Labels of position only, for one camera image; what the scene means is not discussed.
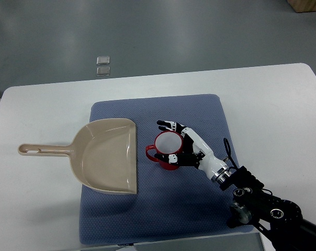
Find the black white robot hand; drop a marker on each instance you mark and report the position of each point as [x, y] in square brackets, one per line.
[196, 153]

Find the red cup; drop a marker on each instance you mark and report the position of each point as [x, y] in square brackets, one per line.
[167, 142]

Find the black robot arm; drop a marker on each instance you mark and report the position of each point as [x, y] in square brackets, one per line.
[280, 220]

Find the beige plastic dustpan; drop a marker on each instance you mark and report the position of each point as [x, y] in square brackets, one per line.
[103, 155]

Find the blue fabric mat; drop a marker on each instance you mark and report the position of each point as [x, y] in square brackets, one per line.
[171, 202]

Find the lower metal floor plate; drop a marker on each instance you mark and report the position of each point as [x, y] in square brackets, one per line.
[103, 71]

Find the metal floor plate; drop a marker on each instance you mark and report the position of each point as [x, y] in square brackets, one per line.
[103, 60]
[103, 71]

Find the upper metal floor plate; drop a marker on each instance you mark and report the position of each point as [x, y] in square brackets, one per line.
[103, 60]

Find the wooden box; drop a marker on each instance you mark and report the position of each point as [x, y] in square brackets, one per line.
[303, 6]

